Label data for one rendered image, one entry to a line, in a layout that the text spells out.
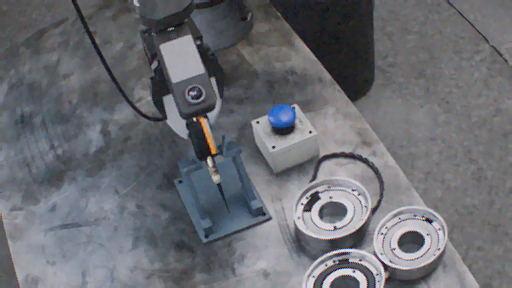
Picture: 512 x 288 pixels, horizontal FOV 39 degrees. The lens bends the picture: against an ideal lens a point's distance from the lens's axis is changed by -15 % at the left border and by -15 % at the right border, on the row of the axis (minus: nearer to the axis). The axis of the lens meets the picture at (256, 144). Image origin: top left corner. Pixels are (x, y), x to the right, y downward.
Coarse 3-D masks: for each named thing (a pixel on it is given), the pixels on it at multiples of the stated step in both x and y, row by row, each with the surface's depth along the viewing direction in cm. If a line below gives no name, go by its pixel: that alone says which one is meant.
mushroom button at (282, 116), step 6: (276, 108) 115; (282, 108) 115; (288, 108) 115; (270, 114) 114; (276, 114) 114; (282, 114) 114; (288, 114) 114; (294, 114) 114; (270, 120) 114; (276, 120) 113; (282, 120) 113; (288, 120) 113; (294, 120) 114; (276, 126) 114; (282, 126) 113
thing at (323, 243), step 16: (336, 176) 109; (304, 192) 109; (320, 192) 109; (352, 192) 108; (320, 208) 108; (336, 208) 109; (352, 208) 106; (368, 208) 104; (304, 224) 106; (320, 224) 105; (336, 224) 105; (368, 224) 105; (304, 240) 105; (320, 240) 103; (336, 240) 102; (352, 240) 103
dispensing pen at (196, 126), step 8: (192, 120) 108; (192, 128) 106; (200, 128) 106; (192, 136) 106; (200, 136) 106; (192, 144) 109; (200, 144) 106; (208, 144) 106; (200, 152) 106; (208, 152) 106; (208, 160) 108; (208, 168) 109; (216, 168) 109; (216, 176) 109; (216, 184) 109; (224, 200) 110
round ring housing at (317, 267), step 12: (336, 252) 100; (348, 252) 100; (360, 252) 100; (312, 264) 100; (324, 264) 101; (372, 264) 99; (312, 276) 100; (336, 276) 99; (348, 276) 99; (360, 276) 98; (384, 276) 96
